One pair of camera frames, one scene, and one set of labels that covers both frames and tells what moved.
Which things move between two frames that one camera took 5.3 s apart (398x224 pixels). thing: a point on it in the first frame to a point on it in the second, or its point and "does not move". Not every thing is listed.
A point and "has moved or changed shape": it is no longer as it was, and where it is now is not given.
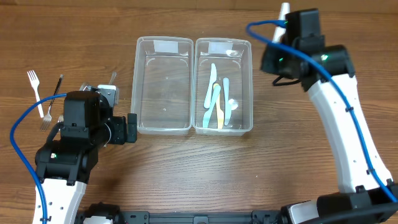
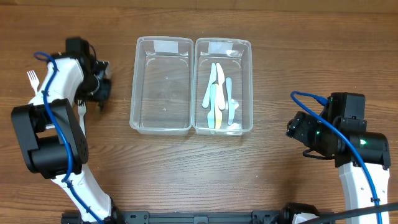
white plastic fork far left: (35, 82) does not move
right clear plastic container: (232, 58) does not move
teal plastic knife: (208, 113) has moved or changed shape
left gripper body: (132, 127) to (104, 88)
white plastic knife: (285, 9) to (221, 81)
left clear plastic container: (163, 93) does not move
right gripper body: (268, 62) to (296, 125)
